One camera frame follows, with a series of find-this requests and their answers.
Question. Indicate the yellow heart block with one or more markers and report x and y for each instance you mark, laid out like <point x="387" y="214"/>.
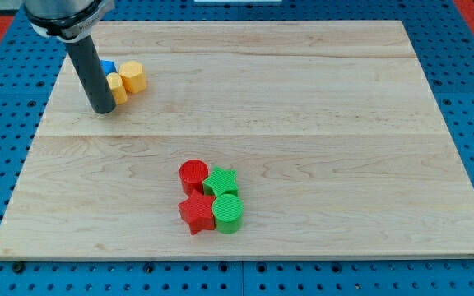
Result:
<point x="117" y="88"/>

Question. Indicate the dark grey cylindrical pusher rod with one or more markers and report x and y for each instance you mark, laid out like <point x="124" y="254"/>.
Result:
<point x="86" y="62"/>

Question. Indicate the blue block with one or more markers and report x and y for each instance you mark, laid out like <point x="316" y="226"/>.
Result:
<point x="108" y="66"/>

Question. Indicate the light wooden board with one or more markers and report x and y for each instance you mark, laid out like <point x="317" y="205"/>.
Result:
<point x="340" y="149"/>

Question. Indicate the green cylinder block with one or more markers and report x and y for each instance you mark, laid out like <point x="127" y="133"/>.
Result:
<point x="228" y="210"/>

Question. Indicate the red cylinder block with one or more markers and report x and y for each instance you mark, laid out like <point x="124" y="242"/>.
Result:
<point x="192" y="173"/>

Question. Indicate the red star block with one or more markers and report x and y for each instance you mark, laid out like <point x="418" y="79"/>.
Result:
<point x="196" y="212"/>

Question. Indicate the green star block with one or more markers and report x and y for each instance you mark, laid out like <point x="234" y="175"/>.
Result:
<point x="220" y="182"/>

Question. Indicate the yellow hexagon block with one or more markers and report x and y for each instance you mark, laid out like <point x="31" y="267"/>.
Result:
<point x="133" y="76"/>

